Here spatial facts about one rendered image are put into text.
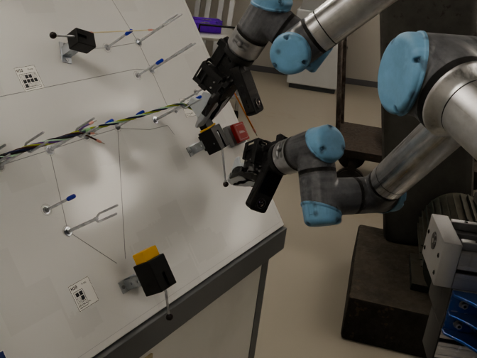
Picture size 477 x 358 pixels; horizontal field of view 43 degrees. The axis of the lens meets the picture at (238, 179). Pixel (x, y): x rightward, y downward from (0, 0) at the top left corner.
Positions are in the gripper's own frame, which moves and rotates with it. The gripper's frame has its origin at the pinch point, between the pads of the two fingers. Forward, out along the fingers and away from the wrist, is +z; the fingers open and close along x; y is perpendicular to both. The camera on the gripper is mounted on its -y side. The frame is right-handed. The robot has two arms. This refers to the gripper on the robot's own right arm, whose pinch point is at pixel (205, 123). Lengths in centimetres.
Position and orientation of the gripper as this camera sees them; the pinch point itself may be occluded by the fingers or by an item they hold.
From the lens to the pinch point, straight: 143.5
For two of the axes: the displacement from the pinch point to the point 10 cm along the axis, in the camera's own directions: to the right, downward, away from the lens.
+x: -4.7, 3.5, -8.1
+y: -7.3, -6.7, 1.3
